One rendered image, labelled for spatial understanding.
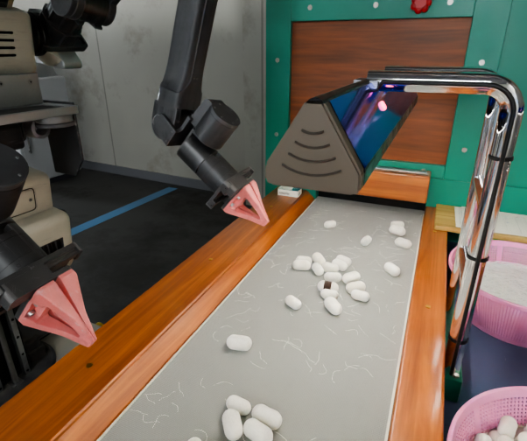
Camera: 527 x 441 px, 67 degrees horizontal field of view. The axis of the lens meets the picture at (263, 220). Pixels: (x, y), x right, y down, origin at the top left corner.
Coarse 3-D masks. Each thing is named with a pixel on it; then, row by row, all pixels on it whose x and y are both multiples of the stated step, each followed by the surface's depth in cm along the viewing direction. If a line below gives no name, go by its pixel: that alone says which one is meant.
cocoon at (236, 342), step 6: (234, 336) 58; (240, 336) 58; (246, 336) 59; (228, 342) 58; (234, 342) 58; (240, 342) 58; (246, 342) 58; (234, 348) 58; (240, 348) 58; (246, 348) 58
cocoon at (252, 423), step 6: (252, 420) 45; (246, 426) 45; (252, 426) 45; (258, 426) 44; (264, 426) 45; (246, 432) 45; (252, 432) 44; (258, 432) 44; (264, 432) 44; (270, 432) 44; (252, 438) 44; (258, 438) 44; (264, 438) 44; (270, 438) 44
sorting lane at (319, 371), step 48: (288, 240) 93; (336, 240) 93; (384, 240) 93; (240, 288) 74; (288, 288) 74; (384, 288) 74; (192, 336) 61; (288, 336) 62; (336, 336) 62; (384, 336) 62; (192, 384) 53; (240, 384) 53; (288, 384) 53; (336, 384) 53; (384, 384) 53; (144, 432) 46; (192, 432) 46; (288, 432) 46; (336, 432) 46; (384, 432) 46
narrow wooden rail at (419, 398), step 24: (432, 216) 99; (432, 240) 87; (432, 264) 77; (432, 288) 69; (408, 312) 64; (432, 312) 63; (408, 336) 58; (432, 336) 58; (408, 360) 53; (432, 360) 53; (408, 384) 50; (432, 384) 50; (408, 408) 46; (432, 408) 46; (408, 432) 43; (432, 432) 43
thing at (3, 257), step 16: (16, 224) 44; (0, 240) 41; (16, 240) 42; (32, 240) 44; (0, 256) 40; (16, 256) 41; (32, 256) 42; (48, 256) 42; (64, 256) 44; (0, 272) 40; (16, 272) 39; (0, 288) 38
